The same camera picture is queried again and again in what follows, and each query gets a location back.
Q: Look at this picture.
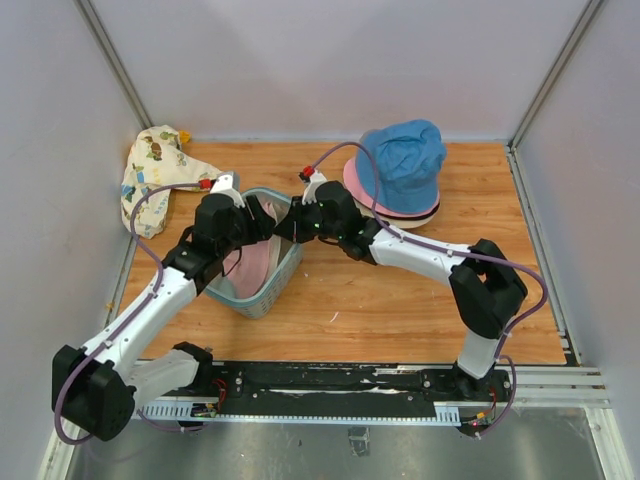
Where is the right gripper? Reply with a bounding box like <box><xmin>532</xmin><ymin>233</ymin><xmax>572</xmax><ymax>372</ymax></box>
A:
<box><xmin>273</xmin><ymin>195</ymin><xmax>342</xmax><ymax>245</ymax></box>

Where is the light pink hat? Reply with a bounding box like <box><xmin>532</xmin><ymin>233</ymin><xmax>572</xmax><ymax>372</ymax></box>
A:
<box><xmin>219</xmin><ymin>199</ymin><xmax>289</xmax><ymax>301</ymax></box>

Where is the grey plastic laundry basket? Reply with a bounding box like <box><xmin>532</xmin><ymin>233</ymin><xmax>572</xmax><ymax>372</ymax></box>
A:
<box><xmin>202</xmin><ymin>187</ymin><xmax>305</xmax><ymax>320</ymax></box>

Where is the pink bucket hat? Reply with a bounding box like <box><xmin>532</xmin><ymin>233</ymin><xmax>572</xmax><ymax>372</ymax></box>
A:
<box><xmin>343</xmin><ymin>157</ymin><xmax>440</xmax><ymax>213</ymax></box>

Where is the beige bucket hat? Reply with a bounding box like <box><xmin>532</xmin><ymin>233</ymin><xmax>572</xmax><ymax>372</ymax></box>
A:
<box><xmin>378</xmin><ymin>213</ymin><xmax>436</xmax><ymax>230</ymax></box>

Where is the blue bucket hat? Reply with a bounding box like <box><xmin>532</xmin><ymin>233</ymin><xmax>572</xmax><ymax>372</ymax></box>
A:
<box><xmin>356</xmin><ymin>119</ymin><xmax>447</xmax><ymax>214</ymax></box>

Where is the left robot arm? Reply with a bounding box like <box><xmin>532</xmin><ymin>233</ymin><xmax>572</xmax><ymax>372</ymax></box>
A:
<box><xmin>51</xmin><ymin>193</ymin><xmax>276</xmax><ymax>446</ymax></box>

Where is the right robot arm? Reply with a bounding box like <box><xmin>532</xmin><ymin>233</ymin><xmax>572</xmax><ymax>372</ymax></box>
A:
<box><xmin>275</xmin><ymin>181</ymin><xmax>528</xmax><ymax>400</ymax></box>

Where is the small yellow object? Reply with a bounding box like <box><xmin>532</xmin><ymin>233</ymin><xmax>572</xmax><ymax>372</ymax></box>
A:
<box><xmin>179</xmin><ymin>130</ymin><xmax>191</xmax><ymax>144</ymax></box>

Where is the cartoon print cloth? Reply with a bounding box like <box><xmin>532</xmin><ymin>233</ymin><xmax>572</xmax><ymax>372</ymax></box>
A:
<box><xmin>120</xmin><ymin>125</ymin><xmax>221</xmax><ymax>239</ymax></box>

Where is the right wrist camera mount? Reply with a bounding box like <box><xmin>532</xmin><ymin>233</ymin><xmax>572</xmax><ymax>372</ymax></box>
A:
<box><xmin>299</xmin><ymin>166</ymin><xmax>327</xmax><ymax>205</ymax></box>

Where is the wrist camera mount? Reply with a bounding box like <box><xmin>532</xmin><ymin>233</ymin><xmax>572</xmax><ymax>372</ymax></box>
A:
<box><xmin>299</xmin><ymin>166</ymin><xmax>327</xmax><ymax>205</ymax></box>
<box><xmin>198</xmin><ymin>171</ymin><xmax>245</xmax><ymax>208</ymax></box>

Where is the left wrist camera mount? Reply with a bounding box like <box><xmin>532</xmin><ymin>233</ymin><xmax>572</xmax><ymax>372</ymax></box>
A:
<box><xmin>198</xmin><ymin>171</ymin><xmax>245</xmax><ymax>208</ymax></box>

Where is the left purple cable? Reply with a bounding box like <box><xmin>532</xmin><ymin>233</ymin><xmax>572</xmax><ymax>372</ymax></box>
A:
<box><xmin>52</xmin><ymin>177</ymin><xmax>211</xmax><ymax>464</ymax></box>

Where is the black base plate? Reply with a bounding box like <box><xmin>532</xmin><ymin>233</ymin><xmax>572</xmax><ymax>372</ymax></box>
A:
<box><xmin>192</xmin><ymin>361</ymin><xmax>512</xmax><ymax>419</ymax></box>

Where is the grey cable duct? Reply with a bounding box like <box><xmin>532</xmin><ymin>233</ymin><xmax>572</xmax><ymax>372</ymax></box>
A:
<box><xmin>134</xmin><ymin>402</ymin><xmax>461</xmax><ymax>426</ymax></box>

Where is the aluminium frame rail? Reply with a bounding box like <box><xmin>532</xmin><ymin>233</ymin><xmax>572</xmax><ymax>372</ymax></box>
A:
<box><xmin>516</xmin><ymin>365</ymin><xmax>609</xmax><ymax>406</ymax></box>

